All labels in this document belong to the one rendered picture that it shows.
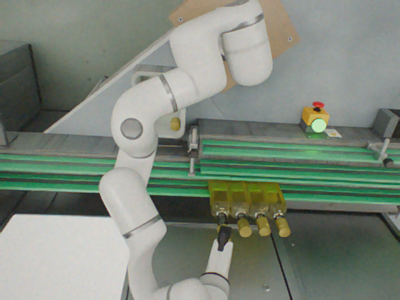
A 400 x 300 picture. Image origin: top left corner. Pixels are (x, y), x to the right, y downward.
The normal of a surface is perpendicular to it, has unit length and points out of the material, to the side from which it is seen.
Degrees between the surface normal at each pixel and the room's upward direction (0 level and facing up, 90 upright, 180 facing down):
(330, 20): 0
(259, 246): 90
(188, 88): 18
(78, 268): 90
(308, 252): 90
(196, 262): 90
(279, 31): 0
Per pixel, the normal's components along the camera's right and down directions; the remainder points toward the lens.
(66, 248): 0.07, -0.86
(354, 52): 0.04, 0.51
